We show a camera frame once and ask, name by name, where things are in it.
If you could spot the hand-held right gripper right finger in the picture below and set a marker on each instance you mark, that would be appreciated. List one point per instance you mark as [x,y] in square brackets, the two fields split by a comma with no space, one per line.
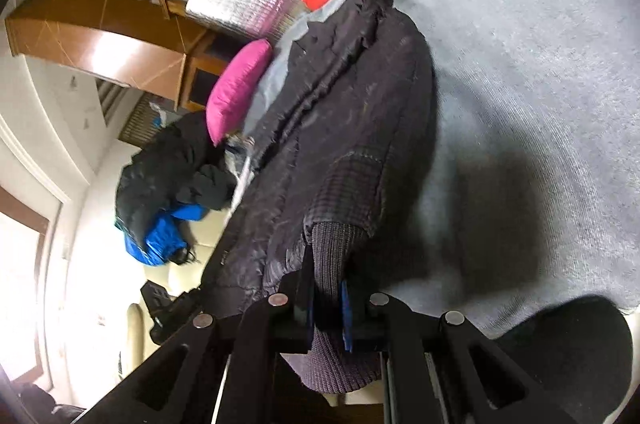
[346,314]

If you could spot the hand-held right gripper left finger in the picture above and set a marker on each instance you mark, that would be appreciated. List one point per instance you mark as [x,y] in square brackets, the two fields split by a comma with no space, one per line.
[310,311]

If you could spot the dark quilted zip jacket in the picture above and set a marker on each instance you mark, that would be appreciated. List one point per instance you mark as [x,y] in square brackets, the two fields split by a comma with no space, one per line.
[350,104]

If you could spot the beige sofa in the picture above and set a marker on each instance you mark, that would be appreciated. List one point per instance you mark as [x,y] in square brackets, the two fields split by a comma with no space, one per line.
[200,254]

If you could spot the blue jacket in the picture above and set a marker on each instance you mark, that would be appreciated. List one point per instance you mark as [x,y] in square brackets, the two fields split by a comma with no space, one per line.
[155,236]

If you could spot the black puffer jacket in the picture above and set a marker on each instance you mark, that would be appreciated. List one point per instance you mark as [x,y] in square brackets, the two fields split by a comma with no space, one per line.
[160,174]

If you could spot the pale patterned cloth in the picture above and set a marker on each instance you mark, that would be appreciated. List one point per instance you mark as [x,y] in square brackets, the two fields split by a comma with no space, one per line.
[239,151]

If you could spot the wooden lattice screen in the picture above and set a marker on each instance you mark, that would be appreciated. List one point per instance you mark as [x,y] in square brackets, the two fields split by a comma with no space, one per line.
[142,124]

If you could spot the pink pillow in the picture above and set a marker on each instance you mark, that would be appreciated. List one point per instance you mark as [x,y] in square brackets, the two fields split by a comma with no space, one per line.
[237,89]

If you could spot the wooden cabinet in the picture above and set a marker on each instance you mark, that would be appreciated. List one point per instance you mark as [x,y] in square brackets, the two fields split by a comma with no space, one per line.
[202,69]
[100,39]

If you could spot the grey blanket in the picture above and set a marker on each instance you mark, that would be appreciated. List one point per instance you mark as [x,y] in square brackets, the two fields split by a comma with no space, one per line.
[525,79]

